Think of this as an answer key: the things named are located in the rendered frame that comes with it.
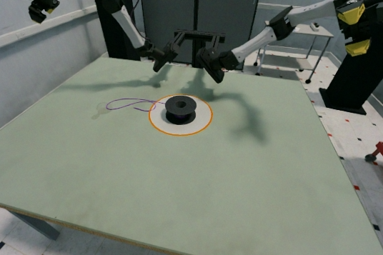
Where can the white flat disc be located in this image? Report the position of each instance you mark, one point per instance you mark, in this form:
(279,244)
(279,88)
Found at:
(158,118)

